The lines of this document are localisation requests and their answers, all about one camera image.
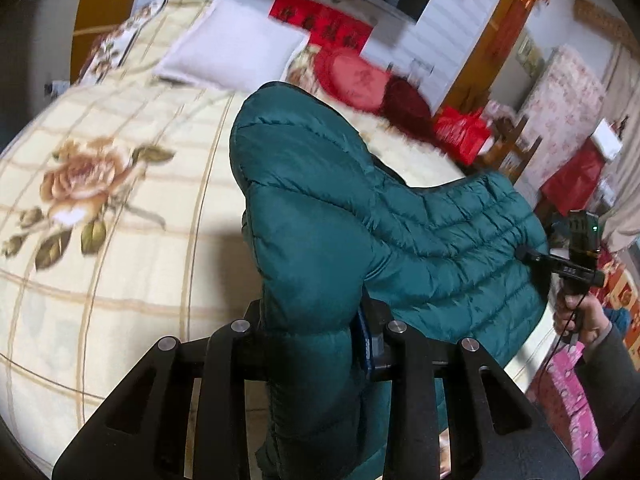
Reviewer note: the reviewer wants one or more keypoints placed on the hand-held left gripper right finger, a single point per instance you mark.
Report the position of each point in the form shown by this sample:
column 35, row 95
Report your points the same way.
column 366, row 345

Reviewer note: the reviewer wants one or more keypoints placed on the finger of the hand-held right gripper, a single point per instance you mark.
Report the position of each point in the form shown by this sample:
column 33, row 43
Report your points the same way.
column 532, row 256

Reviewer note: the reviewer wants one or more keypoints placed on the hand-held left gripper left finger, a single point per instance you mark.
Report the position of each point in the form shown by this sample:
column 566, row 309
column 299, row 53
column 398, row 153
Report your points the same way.
column 235, row 350

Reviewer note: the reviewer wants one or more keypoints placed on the green down jacket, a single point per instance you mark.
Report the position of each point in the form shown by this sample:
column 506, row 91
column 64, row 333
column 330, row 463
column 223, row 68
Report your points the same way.
column 310, row 200

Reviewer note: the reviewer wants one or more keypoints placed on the person's right forearm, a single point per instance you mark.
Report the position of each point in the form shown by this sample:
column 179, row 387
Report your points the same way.
column 610, row 385

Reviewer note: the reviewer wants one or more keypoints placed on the person's right hand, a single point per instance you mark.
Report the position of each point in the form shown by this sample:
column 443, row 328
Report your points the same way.
column 595, row 317

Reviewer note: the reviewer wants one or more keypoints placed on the red cloth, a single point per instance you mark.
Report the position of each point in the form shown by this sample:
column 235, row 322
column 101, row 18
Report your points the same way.
column 575, row 175

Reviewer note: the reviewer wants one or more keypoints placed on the beige curtain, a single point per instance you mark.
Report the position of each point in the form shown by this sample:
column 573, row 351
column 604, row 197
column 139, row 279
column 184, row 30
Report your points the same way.
column 625, row 185

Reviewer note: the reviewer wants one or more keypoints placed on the wooden chair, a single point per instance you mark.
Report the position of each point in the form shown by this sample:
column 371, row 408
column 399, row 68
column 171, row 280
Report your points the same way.
column 515, row 150

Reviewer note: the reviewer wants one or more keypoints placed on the white box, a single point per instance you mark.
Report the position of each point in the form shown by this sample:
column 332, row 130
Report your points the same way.
column 607, row 137

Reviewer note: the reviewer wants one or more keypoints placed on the pink printed box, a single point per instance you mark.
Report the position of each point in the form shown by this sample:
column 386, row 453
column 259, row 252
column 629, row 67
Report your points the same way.
column 570, row 410

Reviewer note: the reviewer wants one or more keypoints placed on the floral checked bed blanket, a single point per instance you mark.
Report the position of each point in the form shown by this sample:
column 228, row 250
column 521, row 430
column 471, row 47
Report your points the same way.
column 125, row 260

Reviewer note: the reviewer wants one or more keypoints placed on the red bag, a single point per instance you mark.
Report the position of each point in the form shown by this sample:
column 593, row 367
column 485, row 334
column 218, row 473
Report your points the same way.
column 460, row 132

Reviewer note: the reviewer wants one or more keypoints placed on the pink floral fabric panel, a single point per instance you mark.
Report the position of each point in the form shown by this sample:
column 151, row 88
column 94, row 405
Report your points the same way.
column 565, row 105

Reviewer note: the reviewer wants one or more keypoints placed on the round red cushion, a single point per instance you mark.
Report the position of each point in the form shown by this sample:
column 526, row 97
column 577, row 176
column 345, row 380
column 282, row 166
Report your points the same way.
column 355, row 77

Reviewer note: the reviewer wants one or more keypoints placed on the white pillow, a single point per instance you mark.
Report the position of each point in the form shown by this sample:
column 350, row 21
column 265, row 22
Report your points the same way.
column 230, row 50

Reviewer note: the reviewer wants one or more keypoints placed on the wooden door frame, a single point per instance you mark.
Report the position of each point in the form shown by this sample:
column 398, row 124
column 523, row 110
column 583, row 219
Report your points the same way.
column 490, row 50
column 100, row 0

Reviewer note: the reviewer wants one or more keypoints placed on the red wall poster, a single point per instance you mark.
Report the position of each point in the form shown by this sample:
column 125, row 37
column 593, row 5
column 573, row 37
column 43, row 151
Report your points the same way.
column 325, row 25

